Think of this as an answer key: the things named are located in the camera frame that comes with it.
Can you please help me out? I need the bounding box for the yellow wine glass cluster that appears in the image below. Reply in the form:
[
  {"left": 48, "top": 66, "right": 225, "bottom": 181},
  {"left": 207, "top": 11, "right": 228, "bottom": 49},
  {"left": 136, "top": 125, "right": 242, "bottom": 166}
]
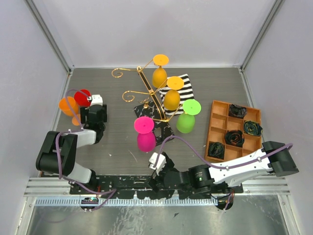
[{"left": 152, "top": 54, "right": 169, "bottom": 88}]

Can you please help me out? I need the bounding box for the black white striped cloth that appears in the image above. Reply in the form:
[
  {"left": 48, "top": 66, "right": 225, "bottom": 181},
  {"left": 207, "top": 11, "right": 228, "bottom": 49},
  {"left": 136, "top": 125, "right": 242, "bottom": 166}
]
[{"left": 158, "top": 74, "right": 195, "bottom": 116}]

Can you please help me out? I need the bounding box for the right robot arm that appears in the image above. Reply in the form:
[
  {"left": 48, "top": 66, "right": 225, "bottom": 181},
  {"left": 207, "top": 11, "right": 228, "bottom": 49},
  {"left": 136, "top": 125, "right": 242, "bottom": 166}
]
[{"left": 148, "top": 141, "right": 299, "bottom": 193}]

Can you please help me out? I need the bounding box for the rolled dark sock top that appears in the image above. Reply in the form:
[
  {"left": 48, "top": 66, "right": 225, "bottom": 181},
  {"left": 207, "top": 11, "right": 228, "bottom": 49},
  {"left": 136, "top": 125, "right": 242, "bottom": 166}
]
[{"left": 228, "top": 104, "right": 247, "bottom": 119}]

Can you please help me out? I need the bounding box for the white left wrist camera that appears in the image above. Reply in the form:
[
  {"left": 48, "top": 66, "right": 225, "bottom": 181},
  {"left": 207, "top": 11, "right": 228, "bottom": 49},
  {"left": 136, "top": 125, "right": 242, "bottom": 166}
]
[{"left": 87, "top": 94, "right": 103, "bottom": 107}]

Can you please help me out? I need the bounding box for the rolled dark sock right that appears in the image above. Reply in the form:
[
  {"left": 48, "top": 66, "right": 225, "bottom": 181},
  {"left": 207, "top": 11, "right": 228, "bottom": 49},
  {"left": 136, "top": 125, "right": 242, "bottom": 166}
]
[{"left": 244, "top": 120, "right": 263, "bottom": 137}]

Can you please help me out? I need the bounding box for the rolled dark sock middle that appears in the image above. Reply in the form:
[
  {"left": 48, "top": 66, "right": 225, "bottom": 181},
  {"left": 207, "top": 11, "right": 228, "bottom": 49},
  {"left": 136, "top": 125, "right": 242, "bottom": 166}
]
[{"left": 224, "top": 130, "right": 245, "bottom": 147}]

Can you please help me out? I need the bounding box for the rolled dark sock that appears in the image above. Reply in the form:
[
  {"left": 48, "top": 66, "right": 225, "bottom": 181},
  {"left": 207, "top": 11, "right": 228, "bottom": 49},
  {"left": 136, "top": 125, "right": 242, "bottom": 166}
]
[
  {"left": 228, "top": 104, "right": 247, "bottom": 119},
  {"left": 208, "top": 142, "right": 224, "bottom": 159},
  {"left": 244, "top": 120, "right": 263, "bottom": 137},
  {"left": 224, "top": 130, "right": 245, "bottom": 147}
]

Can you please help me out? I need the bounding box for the rolled dark sock bottom left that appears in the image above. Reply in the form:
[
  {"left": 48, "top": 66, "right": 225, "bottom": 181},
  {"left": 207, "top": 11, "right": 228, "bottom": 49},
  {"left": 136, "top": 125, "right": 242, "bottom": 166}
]
[{"left": 208, "top": 142, "right": 224, "bottom": 159}]

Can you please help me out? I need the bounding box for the pink plastic wine glass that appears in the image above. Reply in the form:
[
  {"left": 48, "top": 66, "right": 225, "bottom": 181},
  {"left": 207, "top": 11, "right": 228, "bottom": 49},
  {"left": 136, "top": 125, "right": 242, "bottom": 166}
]
[{"left": 134, "top": 117, "right": 156, "bottom": 152}]

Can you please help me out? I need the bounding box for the gold wine glass rack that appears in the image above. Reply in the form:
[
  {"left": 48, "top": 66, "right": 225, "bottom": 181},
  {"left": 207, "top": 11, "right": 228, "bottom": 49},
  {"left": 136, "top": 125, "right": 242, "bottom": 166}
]
[{"left": 112, "top": 59, "right": 174, "bottom": 145}]

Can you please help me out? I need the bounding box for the red plastic wine glass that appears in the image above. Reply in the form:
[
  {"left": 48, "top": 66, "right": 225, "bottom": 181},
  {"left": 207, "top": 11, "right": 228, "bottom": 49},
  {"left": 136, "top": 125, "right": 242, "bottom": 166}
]
[{"left": 74, "top": 89, "right": 91, "bottom": 107}]

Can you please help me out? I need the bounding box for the orange plastic wine glass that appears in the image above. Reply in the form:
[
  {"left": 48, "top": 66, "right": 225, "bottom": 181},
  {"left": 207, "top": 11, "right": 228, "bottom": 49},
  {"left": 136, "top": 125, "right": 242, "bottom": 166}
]
[{"left": 59, "top": 96, "right": 81, "bottom": 126}]

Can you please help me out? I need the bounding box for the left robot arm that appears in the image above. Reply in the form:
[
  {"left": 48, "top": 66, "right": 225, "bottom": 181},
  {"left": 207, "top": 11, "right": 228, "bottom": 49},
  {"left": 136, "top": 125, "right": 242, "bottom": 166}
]
[{"left": 35, "top": 104, "right": 107, "bottom": 194}]

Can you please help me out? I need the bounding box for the green plastic wine glass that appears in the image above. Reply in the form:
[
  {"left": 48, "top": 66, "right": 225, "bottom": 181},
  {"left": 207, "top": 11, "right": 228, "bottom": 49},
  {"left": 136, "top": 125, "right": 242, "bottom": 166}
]
[{"left": 176, "top": 99, "right": 201, "bottom": 134}]

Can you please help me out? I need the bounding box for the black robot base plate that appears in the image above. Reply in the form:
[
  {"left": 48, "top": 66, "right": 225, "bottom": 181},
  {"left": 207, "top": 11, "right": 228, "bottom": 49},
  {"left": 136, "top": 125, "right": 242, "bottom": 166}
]
[{"left": 70, "top": 175, "right": 243, "bottom": 200}]

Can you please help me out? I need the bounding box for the orange wooden compartment tray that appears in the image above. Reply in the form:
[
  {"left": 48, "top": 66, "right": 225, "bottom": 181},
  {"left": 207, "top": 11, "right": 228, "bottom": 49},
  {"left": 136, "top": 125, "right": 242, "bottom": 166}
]
[{"left": 204, "top": 100, "right": 263, "bottom": 163}]

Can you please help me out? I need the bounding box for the aluminium frame rail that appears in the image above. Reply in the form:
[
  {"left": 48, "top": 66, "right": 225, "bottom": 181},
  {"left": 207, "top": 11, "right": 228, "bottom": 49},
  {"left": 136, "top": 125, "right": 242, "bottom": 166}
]
[{"left": 24, "top": 175, "right": 290, "bottom": 212}]

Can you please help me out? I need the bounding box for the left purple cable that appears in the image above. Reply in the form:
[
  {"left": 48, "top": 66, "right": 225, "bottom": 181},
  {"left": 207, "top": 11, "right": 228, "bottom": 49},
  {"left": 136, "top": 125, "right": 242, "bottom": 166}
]
[{"left": 56, "top": 89, "right": 117, "bottom": 212}]

